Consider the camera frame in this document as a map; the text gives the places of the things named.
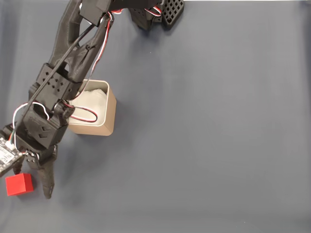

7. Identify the red cube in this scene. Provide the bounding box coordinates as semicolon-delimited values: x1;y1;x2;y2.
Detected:
5;173;34;197

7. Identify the tan metal box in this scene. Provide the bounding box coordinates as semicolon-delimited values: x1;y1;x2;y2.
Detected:
68;79;117;136

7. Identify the white tissue paper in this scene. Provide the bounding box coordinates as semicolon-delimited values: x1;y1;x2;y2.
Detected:
69;88;108;126

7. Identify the blue table mat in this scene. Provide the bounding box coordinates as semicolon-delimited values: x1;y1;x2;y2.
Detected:
0;0;311;233

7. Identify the camera circuit board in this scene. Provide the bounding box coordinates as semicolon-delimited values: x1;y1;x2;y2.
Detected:
0;137;25;177

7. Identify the black camera cable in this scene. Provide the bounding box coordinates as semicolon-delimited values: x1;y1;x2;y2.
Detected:
9;23;97;146

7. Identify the red white black servo cable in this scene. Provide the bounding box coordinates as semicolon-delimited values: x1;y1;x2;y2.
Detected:
54;9;122;123
144;7;162;18

